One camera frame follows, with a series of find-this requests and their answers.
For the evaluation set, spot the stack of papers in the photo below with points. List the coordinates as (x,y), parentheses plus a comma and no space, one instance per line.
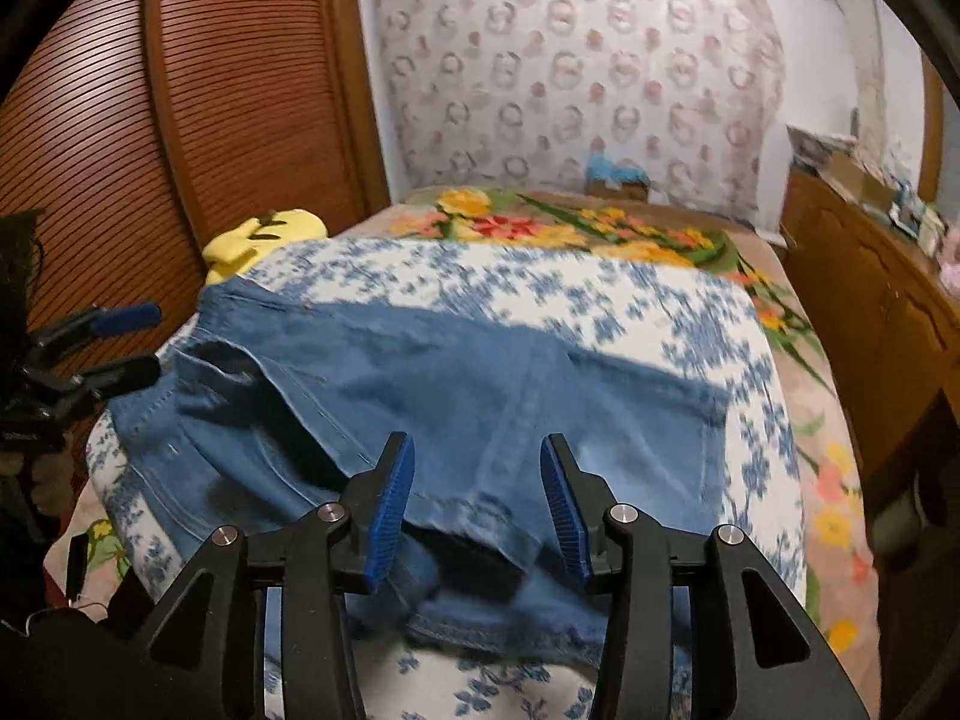
(815,150)

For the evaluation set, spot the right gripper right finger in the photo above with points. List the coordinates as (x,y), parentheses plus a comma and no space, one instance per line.
(754,651)

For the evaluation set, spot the cardboard box with blue bag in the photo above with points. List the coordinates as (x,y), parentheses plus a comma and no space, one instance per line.
(617,181)

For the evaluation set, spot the circle pattern sheer curtain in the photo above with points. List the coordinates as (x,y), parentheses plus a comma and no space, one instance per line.
(543,93)

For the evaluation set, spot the colourful flower pattern blanket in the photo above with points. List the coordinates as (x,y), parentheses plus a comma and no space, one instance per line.
(841,582)

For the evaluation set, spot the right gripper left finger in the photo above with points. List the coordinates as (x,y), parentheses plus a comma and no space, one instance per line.
(202,649)

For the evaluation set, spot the beige tied side curtain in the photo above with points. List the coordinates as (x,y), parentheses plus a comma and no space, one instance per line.
(861,20)

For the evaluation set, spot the brown louvered wardrobe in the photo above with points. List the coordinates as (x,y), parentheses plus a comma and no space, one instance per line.
(138,130)

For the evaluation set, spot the yellow Pikachu plush toy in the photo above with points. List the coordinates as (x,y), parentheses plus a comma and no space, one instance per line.
(235,251)

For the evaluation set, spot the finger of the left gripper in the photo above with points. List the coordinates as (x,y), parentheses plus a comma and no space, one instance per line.
(97,322)
(101,383)

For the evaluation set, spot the blue denim jeans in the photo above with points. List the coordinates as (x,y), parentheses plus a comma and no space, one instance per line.
(272,405)

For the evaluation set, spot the blue floral white bedsheet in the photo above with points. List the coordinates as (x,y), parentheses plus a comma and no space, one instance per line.
(680,320)

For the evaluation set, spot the long wooden sideboard cabinet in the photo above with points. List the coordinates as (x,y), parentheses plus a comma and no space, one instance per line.
(890,334)

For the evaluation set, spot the cardboard box on sideboard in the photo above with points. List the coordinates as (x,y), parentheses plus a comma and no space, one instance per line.
(862,184)

